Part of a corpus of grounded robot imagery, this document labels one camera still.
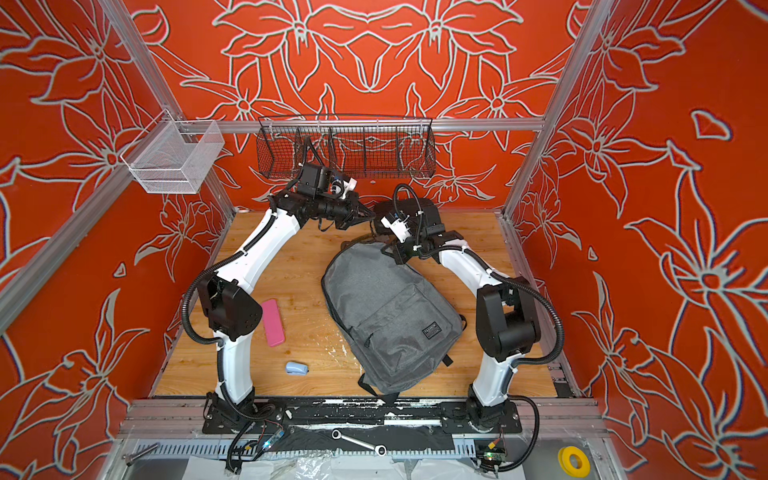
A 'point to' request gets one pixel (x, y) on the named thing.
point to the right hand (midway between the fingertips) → (382, 246)
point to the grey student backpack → (399, 325)
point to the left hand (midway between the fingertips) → (375, 210)
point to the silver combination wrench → (379, 449)
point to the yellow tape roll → (573, 461)
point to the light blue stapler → (296, 368)
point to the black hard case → (422, 213)
